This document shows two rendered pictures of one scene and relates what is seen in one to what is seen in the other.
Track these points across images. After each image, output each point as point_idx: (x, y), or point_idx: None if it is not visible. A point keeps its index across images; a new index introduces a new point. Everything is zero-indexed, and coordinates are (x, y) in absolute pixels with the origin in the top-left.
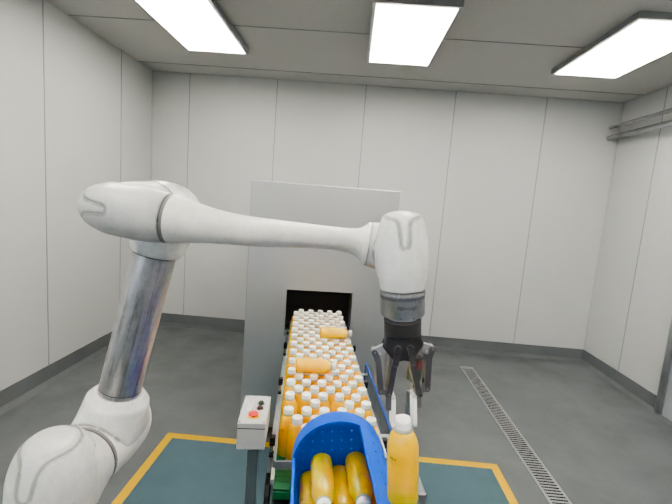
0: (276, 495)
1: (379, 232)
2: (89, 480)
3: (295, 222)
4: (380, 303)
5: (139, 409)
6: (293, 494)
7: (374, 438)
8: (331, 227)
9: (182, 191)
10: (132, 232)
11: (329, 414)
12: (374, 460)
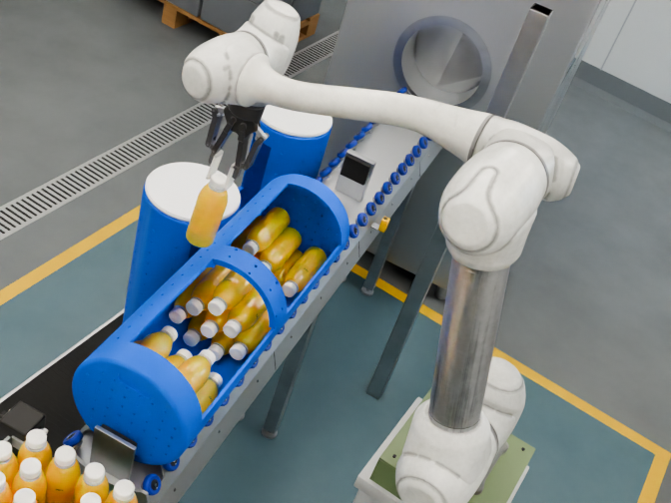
0: None
1: (299, 34)
2: None
3: (352, 88)
4: None
5: (424, 401)
6: (234, 376)
7: (115, 336)
8: (303, 82)
9: (482, 152)
10: None
11: (155, 373)
12: (160, 301)
